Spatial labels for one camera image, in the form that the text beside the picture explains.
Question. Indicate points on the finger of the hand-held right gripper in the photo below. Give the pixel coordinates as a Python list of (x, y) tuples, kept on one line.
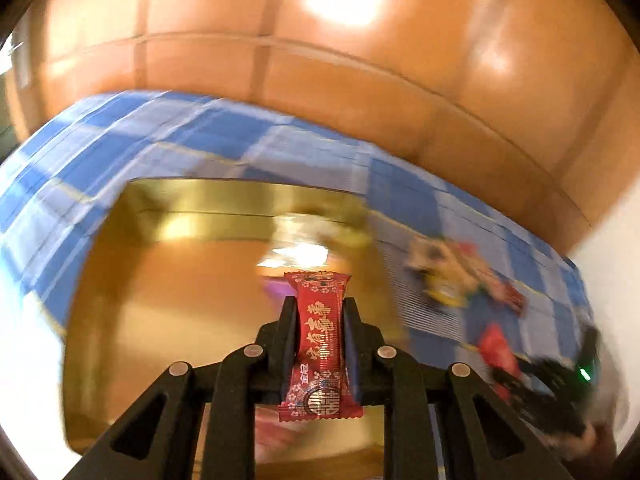
[(512, 385)]

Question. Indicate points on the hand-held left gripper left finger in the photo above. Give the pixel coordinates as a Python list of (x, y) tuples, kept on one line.
[(289, 340)]

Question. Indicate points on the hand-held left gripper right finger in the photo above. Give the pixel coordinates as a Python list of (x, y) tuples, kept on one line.
[(352, 360)]

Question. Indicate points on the red patterned candy packet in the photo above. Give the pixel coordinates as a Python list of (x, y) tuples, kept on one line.
[(320, 340)]

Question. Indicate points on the plain red snack packet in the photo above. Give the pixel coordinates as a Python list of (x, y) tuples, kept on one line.
[(512, 297)]

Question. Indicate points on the yellow snack packet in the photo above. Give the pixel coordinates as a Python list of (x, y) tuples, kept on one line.
[(445, 292)]

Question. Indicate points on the gold tin box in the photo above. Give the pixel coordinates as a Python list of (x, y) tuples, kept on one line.
[(175, 285)]

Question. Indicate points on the blue plaid bedsheet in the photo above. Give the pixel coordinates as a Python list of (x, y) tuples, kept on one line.
[(250, 140)]

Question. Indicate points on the wooden wardrobe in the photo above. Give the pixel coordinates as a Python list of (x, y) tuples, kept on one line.
[(350, 85)]

